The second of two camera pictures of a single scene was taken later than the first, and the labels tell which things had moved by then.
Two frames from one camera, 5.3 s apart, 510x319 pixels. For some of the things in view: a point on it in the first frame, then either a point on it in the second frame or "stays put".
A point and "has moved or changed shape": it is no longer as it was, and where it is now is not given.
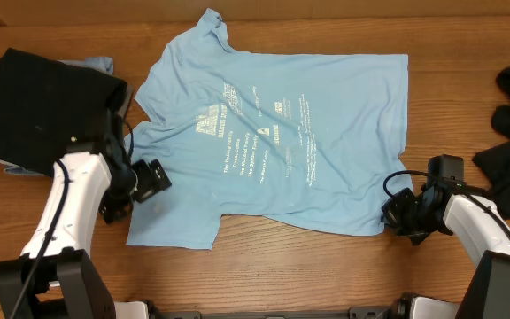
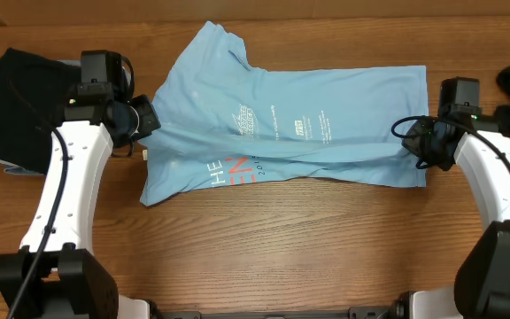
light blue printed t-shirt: (315, 141) has moved or changed shape
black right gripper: (391, 211) to (412, 143)
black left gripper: (152, 179) to (150, 120)
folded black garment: (33, 107) stays put
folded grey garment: (12, 168) stays put
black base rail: (197, 313) stays put
